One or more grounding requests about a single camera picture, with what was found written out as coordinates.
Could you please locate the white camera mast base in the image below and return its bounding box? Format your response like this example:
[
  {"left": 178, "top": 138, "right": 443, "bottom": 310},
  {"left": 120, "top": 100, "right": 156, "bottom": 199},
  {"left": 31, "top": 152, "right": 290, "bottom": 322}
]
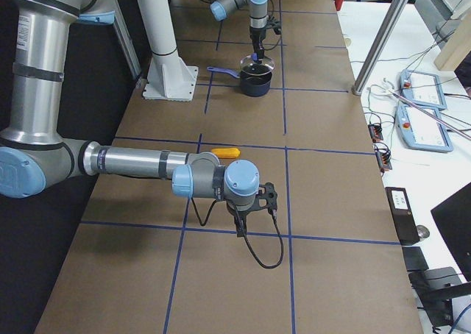
[{"left": 137, "top": 0, "right": 199, "bottom": 102}]

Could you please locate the aluminium frame post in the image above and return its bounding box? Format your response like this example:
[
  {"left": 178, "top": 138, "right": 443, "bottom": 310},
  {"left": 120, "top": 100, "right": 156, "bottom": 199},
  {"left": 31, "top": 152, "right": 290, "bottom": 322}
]
[{"left": 352, "top": 0, "right": 408, "bottom": 96}]

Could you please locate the teach pendant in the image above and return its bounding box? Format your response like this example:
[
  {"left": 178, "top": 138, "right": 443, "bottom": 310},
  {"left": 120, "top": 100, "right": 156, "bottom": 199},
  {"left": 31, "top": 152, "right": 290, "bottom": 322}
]
[
  {"left": 395, "top": 103, "right": 453, "bottom": 153},
  {"left": 400, "top": 69, "right": 447, "bottom": 110}
]

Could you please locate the black box with label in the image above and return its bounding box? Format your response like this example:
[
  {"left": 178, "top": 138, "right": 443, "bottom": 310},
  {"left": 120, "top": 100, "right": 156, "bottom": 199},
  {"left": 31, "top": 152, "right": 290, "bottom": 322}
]
[{"left": 385, "top": 187, "right": 419, "bottom": 246}]

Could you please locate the glass pot lid blue knob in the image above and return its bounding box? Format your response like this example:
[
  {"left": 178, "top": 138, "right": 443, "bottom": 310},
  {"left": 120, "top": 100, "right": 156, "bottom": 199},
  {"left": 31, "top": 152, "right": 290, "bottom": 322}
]
[{"left": 240, "top": 53, "right": 275, "bottom": 76}]

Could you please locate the near teach pendant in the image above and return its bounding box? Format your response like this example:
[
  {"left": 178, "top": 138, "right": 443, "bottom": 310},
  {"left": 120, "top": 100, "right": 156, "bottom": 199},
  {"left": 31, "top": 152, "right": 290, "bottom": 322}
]
[{"left": 395, "top": 103, "right": 453, "bottom": 153}]

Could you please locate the long metal rod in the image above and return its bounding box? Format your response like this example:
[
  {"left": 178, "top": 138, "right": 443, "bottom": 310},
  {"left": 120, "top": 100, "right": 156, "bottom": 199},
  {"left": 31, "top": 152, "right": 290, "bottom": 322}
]
[{"left": 382, "top": 89, "right": 471, "bottom": 141}]

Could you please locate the far teach pendant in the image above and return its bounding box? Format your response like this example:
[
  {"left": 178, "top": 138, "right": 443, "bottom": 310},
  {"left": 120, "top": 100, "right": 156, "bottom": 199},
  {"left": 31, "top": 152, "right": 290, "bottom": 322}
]
[{"left": 400, "top": 69, "right": 447, "bottom": 110}]

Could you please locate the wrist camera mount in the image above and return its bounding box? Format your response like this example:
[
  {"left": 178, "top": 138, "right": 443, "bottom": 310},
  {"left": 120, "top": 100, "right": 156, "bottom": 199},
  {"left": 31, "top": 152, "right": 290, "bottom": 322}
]
[
  {"left": 265, "top": 15, "right": 282, "bottom": 35},
  {"left": 253, "top": 182, "right": 277, "bottom": 215}
]

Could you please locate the dark blue saucepan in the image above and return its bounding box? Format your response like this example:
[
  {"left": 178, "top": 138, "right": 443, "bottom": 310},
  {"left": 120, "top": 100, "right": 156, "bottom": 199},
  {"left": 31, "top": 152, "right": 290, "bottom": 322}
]
[{"left": 207, "top": 66, "right": 272, "bottom": 97}]

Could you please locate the yellow corn cob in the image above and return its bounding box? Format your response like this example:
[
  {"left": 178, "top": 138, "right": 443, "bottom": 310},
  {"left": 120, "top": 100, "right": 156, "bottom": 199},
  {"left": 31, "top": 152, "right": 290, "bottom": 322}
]
[{"left": 211, "top": 147, "right": 241, "bottom": 159}]

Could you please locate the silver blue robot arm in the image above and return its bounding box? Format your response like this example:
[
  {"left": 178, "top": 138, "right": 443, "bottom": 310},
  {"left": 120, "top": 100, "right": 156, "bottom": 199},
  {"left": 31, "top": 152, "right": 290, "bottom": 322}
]
[
  {"left": 208, "top": 0, "right": 269, "bottom": 63},
  {"left": 1, "top": 0, "right": 261, "bottom": 236}
]

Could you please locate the black monitor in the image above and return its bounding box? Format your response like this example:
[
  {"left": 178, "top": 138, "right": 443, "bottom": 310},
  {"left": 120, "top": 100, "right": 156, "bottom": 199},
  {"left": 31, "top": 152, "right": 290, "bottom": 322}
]
[{"left": 431, "top": 188, "right": 470, "bottom": 281}]

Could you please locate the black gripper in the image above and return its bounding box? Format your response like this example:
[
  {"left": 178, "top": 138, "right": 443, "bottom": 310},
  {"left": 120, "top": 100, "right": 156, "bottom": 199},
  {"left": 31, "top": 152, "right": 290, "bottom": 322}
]
[
  {"left": 249, "top": 26, "right": 266, "bottom": 63},
  {"left": 226, "top": 200, "right": 247, "bottom": 237}
]

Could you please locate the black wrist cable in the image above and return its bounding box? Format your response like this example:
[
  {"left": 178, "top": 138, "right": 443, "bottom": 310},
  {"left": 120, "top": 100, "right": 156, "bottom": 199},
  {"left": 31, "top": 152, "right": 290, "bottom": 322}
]
[{"left": 189, "top": 197, "right": 285, "bottom": 269}]

